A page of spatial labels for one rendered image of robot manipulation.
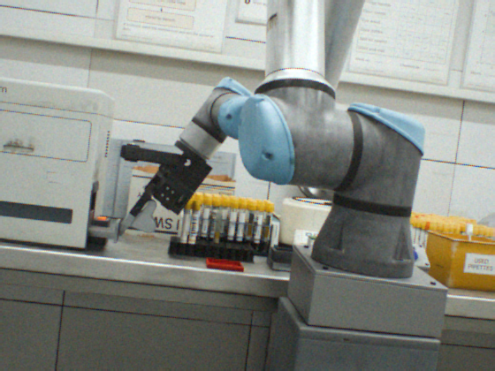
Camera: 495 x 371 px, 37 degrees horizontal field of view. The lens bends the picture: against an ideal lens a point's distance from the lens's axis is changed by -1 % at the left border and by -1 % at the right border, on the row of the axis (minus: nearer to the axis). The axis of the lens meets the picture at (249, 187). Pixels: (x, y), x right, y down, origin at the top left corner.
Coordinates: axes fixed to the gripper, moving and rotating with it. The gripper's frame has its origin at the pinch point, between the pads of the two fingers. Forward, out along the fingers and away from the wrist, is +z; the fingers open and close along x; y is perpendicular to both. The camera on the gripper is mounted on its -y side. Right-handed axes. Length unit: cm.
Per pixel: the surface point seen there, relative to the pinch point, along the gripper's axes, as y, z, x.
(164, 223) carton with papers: 7.6, -3.0, 25.1
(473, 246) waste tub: 59, -39, 0
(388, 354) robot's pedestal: 39, -14, -45
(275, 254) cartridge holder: 27.2, -13.5, 0.4
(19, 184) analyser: -19.4, 3.9, -4.5
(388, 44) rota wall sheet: 29, -76, 59
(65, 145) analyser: -17.0, -6.8, -4.5
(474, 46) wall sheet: 49, -91, 58
